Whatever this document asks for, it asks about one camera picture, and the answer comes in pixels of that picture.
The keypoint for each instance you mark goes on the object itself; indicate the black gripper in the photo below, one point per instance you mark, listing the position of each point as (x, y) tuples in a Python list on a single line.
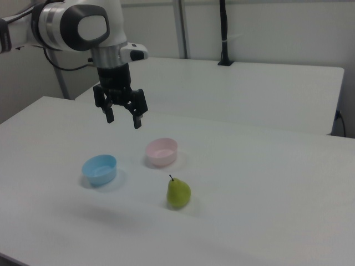
[(115, 80)]

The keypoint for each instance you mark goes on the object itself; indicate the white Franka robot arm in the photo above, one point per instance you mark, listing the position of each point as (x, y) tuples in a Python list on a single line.
[(69, 25)]

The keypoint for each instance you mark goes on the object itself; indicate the pink plastic bowl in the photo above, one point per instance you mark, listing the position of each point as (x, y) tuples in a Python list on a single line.
[(161, 152)]

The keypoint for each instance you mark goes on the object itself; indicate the blue plastic bowl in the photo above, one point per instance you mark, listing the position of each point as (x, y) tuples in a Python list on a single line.
[(99, 169)]

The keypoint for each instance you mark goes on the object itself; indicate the green pear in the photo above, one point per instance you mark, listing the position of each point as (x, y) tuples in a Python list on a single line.
[(178, 194)]

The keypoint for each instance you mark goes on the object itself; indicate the white side table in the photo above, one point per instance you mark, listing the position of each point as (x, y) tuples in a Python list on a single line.
[(222, 91)]

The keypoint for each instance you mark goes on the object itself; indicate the black camera stand pole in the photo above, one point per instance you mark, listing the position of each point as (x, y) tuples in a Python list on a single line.
[(224, 33)]

